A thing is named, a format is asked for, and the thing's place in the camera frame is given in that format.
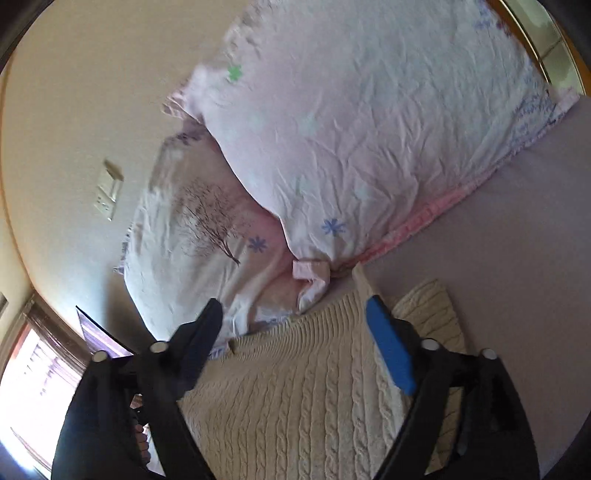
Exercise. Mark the pink flower-print pillow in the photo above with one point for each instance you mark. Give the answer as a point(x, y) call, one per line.
point(357, 123)

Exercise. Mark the wall power outlet panel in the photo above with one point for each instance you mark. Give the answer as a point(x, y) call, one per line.
point(109, 182)

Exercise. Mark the beige cable-knit sweater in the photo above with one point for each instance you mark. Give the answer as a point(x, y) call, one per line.
point(308, 399)

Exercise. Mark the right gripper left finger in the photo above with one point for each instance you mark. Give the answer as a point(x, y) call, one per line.
point(97, 439)

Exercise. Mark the wooden headboard with panels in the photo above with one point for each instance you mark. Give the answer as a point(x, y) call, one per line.
point(546, 42)

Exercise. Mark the pink tree-print pillow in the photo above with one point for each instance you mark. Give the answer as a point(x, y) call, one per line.
point(197, 234)

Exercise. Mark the dark framed monitor screen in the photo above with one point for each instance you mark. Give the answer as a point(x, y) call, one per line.
point(98, 339)

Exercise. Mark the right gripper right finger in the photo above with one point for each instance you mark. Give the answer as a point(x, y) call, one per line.
point(493, 439)

